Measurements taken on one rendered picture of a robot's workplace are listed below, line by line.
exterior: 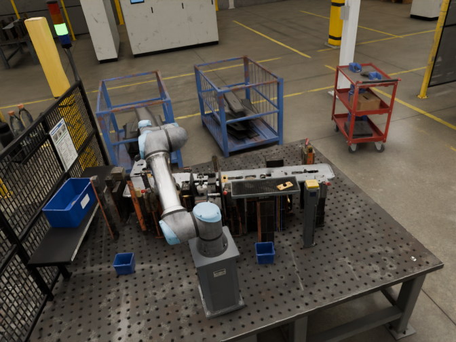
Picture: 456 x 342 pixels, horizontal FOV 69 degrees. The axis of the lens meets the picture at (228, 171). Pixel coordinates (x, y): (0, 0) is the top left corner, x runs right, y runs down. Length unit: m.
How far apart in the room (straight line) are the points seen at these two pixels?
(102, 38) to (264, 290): 8.49
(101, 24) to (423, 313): 8.82
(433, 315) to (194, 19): 8.65
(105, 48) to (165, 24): 1.69
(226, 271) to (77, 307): 0.90
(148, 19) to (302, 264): 8.39
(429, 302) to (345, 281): 1.08
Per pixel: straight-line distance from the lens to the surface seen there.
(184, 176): 2.29
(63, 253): 1.97
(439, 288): 3.11
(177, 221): 1.44
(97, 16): 9.59
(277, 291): 1.94
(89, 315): 2.10
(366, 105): 4.18
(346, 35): 5.83
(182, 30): 9.82
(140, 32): 9.69
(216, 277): 1.65
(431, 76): 6.28
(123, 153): 4.54
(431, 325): 2.88
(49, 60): 2.57
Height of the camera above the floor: 2.27
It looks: 34 degrees down
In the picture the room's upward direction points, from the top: 6 degrees counter-clockwise
